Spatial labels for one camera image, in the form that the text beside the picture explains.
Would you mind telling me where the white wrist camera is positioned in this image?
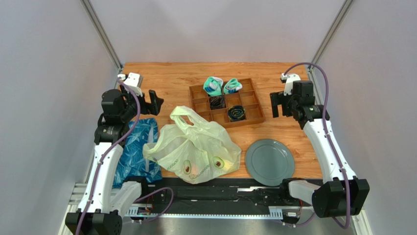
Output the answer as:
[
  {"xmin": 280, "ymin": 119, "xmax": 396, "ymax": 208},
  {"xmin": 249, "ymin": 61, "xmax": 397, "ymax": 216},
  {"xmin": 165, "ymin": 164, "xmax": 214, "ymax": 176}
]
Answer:
[
  {"xmin": 280, "ymin": 73, "xmax": 301, "ymax": 96},
  {"xmin": 117, "ymin": 72, "xmax": 143, "ymax": 96}
]

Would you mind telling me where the pale yellow plastic bag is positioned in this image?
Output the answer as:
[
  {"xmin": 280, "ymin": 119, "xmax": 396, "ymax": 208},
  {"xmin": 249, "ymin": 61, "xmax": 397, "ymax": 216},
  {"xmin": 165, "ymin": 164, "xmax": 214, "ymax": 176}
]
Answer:
[{"xmin": 142, "ymin": 106, "xmax": 242, "ymax": 184}]

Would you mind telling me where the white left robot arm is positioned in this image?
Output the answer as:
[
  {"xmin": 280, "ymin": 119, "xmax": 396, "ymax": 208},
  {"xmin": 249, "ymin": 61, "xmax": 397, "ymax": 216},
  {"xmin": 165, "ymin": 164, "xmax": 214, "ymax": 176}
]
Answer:
[{"xmin": 65, "ymin": 88, "xmax": 164, "ymax": 235}]

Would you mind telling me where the teal white sock right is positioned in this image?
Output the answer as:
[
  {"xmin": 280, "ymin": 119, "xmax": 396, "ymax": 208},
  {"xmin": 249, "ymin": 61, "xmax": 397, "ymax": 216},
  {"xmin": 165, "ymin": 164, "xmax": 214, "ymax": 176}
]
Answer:
[{"xmin": 223, "ymin": 78, "xmax": 243, "ymax": 94}]

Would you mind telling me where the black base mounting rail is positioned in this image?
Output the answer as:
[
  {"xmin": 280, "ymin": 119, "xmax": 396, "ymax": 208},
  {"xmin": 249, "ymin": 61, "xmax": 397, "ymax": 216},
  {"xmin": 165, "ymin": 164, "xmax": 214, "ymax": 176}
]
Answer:
[{"xmin": 127, "ymin": 178, "xmax": 313, "ymax": 219}]

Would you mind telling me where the teal white sock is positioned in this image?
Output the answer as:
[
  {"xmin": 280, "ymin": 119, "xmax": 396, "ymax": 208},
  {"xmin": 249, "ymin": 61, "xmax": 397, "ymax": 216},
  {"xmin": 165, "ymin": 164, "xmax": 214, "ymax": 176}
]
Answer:
[
  {"xmin": 203, "ymin": 76, "xmax": 224, "ymax": 96},
  {"xmin": 223, "ymin": 78, "xmax": 243, "ymax": 94}
]

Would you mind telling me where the grey round plate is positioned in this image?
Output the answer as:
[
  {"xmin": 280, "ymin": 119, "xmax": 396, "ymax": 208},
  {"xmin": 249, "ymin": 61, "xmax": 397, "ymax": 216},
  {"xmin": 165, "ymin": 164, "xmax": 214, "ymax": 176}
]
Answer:
[{"xmin": 245, "ymin": 139, "xmax": 295, "ymax": 187}]

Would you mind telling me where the blue leaf-pattern cloth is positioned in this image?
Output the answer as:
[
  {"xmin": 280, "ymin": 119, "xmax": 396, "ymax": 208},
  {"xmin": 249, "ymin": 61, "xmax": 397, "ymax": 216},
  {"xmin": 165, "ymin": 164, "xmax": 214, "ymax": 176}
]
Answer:
[{"xmin": 113, "ymin": 117, "xmax": 162, "ymax": 188}]

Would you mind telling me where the black rolled sock upper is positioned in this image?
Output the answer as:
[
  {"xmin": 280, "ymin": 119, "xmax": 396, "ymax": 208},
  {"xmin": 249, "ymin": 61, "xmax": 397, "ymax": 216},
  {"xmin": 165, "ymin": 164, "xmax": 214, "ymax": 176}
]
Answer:
[{"xmin": 208, "ymin": 95, "xmax": 226, "ymax": 110}]

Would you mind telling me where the brown compartment tray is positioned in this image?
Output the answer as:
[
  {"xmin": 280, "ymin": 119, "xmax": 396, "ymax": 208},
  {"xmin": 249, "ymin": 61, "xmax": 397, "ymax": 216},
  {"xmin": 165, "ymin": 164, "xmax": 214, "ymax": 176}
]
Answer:
[{"xmin": 189, "ymin": 78, "xmax": 265, "ymax": 128}]

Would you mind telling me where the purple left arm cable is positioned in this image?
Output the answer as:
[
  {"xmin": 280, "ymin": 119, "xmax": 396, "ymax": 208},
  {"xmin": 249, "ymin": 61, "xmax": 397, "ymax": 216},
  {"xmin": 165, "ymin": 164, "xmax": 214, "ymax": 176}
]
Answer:
[{"xmin": 74, "ymin": 77, "xmax": 174, "ymax": 235}]

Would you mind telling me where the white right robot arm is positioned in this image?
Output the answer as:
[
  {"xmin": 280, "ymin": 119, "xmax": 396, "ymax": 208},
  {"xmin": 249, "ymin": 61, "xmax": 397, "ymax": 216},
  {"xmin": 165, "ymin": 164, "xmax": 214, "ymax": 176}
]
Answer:
[{"xmin": 270, "ymin": 80, "xmax": 370, "ymax": 218}]

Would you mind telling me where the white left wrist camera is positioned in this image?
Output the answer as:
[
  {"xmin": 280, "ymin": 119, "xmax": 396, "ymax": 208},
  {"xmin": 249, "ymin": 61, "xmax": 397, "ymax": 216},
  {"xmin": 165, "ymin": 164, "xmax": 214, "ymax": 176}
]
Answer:
[{"xmin": 117, "ymin": 72, "xmax": 143, "ymax": 96}]

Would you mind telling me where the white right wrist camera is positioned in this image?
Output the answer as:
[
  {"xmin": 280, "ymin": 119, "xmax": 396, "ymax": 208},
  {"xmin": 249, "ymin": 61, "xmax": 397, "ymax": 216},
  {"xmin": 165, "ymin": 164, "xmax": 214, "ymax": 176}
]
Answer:
[{"xmin": 280, "ymin": 73, "xmax": 301, "ymax": 96}]

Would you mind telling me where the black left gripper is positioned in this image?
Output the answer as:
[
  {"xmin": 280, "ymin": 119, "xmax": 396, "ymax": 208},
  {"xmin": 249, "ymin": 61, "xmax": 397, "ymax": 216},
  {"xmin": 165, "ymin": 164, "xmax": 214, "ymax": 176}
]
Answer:
[{"xmin": 119, "ymin": 84, "xmax": 162, "ymax": 122}]

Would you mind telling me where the teal white sock left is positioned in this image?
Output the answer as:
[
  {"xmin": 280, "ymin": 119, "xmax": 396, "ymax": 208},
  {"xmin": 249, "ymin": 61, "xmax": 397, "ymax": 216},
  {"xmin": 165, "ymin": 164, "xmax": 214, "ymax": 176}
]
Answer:
[{"xmin": 203, "ymin": 76, "xmax": 224, "ymax": 96}]

